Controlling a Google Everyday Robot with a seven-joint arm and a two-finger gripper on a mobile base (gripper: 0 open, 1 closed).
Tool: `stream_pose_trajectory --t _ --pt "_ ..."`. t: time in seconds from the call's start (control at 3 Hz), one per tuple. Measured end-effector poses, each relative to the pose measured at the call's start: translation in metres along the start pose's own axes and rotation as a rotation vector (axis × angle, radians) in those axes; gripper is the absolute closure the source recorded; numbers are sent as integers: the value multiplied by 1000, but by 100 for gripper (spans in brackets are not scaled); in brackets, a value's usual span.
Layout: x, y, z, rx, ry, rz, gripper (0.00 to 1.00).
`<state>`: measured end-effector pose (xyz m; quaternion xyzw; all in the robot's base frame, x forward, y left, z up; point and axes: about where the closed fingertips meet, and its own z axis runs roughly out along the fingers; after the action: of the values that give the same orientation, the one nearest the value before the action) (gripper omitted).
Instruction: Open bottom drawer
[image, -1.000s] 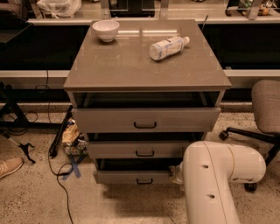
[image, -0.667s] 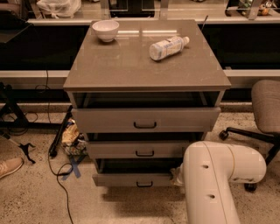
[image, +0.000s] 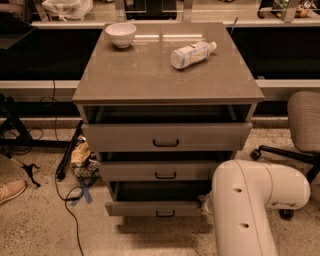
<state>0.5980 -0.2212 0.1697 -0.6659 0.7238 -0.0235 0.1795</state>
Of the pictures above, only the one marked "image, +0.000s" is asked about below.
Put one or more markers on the grey drawer cabinet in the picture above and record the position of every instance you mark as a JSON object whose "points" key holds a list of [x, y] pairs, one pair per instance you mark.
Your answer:
{"points": [[139, 85]]}

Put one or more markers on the black tripod stand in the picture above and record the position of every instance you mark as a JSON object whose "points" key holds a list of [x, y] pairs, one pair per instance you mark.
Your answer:
{"points": [[15, 134]]}

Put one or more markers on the grey office chair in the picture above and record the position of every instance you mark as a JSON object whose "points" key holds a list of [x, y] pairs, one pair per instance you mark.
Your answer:
{"points": [[305, 123]]}

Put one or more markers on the tan shoe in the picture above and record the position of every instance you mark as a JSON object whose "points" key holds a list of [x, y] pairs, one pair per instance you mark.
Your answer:
{"points": [[12, 190]]}

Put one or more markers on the grey bottom drawer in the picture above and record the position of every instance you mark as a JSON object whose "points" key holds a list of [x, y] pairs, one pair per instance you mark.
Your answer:
{"points": [[156, 198]]}

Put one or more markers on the black leaning bar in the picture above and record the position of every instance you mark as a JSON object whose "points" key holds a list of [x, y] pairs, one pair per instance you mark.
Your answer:
{"points": [[60, 171]]}

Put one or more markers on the white ceramic bowl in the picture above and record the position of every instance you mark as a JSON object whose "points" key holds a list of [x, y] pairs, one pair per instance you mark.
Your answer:
{"points": [[121, 34]]}

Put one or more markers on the grey middle drawer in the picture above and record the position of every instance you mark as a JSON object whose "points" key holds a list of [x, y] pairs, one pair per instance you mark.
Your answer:
{"points": [[158, 170]]}

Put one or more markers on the white plastic bottle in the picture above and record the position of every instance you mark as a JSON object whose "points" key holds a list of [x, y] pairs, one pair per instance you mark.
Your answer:
{"points": [[192, 54]]}

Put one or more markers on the white plastic bag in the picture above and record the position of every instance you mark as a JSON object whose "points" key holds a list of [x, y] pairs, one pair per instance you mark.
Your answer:
{"points": [[68, 9]]}

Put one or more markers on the grey top drawer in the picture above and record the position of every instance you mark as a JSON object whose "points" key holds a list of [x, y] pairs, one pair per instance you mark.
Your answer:
{"points": [[166, 137]]}

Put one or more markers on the snack packages on floor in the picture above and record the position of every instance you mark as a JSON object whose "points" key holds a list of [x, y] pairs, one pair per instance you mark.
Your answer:
{"points": [[84, 163]]}

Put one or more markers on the blue tape cross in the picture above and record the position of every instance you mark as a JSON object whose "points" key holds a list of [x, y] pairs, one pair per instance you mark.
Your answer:
{"points": [[85, 184]]}

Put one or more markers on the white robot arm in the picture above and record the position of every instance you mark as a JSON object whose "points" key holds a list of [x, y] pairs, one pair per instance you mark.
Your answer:
{"points": [[241, 193]]}

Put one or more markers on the grey drawer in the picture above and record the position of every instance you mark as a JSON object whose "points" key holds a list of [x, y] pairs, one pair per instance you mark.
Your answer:
{"points": [[166, 137], [156, 198], [158, 170]]}

